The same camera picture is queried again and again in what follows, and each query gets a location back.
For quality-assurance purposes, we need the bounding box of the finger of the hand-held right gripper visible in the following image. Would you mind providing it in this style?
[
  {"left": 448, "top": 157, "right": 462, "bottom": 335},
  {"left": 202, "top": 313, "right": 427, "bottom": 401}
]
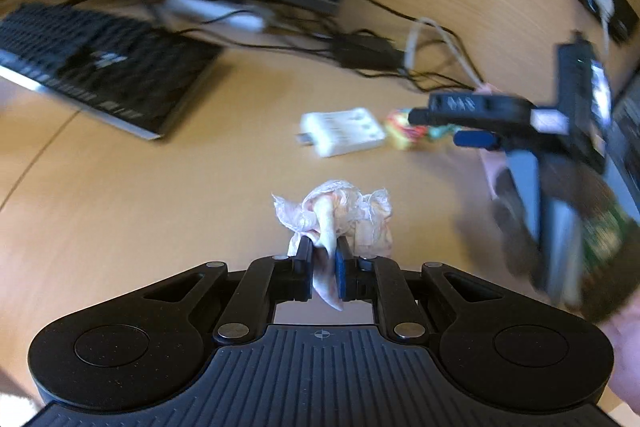
[
  {"left": 407, "top": 92, "right": 539, "bottom": 128},
  {"left": 452, "top": 130, "right": 507, "bottom": 153}
]

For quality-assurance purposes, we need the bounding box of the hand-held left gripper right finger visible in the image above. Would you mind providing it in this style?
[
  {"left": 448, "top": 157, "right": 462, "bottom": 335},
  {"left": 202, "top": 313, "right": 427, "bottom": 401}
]
[{"left": 335, "top": 238, "right": 507, "bottom": 344}]

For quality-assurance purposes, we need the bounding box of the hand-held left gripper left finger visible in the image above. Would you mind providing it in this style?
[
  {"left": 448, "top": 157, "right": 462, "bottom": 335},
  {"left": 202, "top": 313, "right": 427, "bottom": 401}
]
[{"left": 142, "top": 237, "right": 315, "bottom": 348}]

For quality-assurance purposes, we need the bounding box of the colourful toy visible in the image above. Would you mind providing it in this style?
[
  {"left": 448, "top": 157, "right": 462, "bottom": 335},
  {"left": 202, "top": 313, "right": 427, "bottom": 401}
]
[{"left": 384, "top": 108, "right": 459, "bottom": 152}]

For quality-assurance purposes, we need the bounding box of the black power adapter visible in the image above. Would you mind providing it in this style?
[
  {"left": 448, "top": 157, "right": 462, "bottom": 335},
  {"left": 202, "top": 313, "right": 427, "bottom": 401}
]
[{"left": 332, "top": 34, "right": 404, "bottom": 70}]

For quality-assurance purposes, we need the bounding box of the white battery charger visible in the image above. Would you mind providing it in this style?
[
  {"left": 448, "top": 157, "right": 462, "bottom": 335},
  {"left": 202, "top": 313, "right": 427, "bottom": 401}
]
[{"left": 299, "top": 106, "right": 387, "bottom": 158}]

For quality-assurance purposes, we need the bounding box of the white power strip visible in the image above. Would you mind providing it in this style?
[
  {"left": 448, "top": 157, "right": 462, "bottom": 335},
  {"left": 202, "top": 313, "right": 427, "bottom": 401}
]
[{"left": 162, "top": 0, "right": 267, "bottom": 34}]

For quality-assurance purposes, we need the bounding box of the black keyboard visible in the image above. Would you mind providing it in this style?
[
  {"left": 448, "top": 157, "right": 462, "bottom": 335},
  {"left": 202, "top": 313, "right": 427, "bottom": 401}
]
[{"left": 0, "top": 3, "right": 224, "bottom": 142}]

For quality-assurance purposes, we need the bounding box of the white fuzzy cloth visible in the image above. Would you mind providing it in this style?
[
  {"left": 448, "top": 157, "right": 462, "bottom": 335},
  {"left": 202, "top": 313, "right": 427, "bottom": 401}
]
[{"left": 0, "top": 374, "right": 44, "bottom": 427}]

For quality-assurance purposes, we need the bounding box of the coiled white cable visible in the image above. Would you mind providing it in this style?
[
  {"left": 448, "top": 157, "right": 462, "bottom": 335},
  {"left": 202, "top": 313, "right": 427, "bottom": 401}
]
[{"left": 592, "top": 0, "right": 619, "bottom": 58}]

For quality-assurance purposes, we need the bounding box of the black cable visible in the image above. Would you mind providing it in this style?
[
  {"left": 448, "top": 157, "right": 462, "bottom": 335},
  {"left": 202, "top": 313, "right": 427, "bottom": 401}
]
[
  {"left": 220, "top": 32, "right": 342, "bottom": 58},
  {"left": 344, "top": 0, "right": 477, "bottom": 94}
]

